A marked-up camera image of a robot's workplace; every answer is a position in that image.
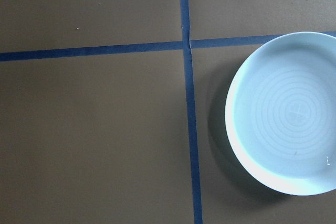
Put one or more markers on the light blue bowl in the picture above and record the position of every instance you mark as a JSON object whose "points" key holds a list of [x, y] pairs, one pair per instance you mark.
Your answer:
{"points": [[288, 113]]}

